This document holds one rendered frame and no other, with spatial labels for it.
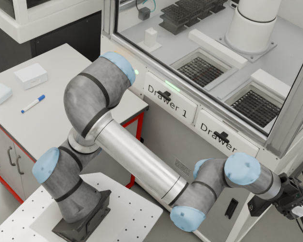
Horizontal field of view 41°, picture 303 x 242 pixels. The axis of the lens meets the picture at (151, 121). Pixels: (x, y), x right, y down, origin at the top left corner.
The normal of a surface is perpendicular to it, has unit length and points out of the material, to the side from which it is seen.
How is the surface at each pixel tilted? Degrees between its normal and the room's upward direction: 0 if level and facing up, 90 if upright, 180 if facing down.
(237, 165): 50
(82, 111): 36
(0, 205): 0
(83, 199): 26
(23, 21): 90
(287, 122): 90
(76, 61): 0
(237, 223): 90
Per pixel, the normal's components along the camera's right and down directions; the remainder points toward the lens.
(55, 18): 0.72, 0.55
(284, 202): -0.69, -0.44
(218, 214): -0.69, 0.47
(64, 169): 0.61, -0.18
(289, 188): 0.11, 0.73
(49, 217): 0.11, -0.69
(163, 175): 0.18, -0.31
